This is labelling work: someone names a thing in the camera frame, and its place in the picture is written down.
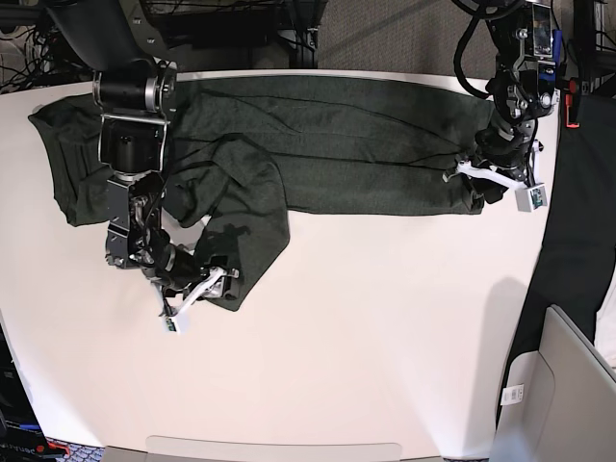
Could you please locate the dark green long-sleeve shirt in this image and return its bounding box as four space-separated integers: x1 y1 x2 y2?
27 76 501 314

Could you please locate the red black table clamp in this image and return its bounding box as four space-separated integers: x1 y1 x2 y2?
564 78 589 129

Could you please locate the black box under table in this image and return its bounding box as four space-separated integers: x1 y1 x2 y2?
188 14 270 48

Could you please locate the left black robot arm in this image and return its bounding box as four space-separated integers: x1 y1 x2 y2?
443 1 561 213

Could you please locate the beige plastic bin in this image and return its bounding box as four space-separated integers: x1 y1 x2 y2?
489 306 615 461

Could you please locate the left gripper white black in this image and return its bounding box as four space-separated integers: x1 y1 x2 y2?
442 151 549 213

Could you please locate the white barcode label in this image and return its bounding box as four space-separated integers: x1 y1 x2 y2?
500 384 525 406

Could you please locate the red clamp lower left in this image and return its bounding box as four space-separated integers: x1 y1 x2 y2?
35 441 71 458

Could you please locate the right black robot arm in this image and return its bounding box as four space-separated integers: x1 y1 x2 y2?
44 1 240 334

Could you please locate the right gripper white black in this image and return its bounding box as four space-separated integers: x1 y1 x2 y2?
151 267 244 334

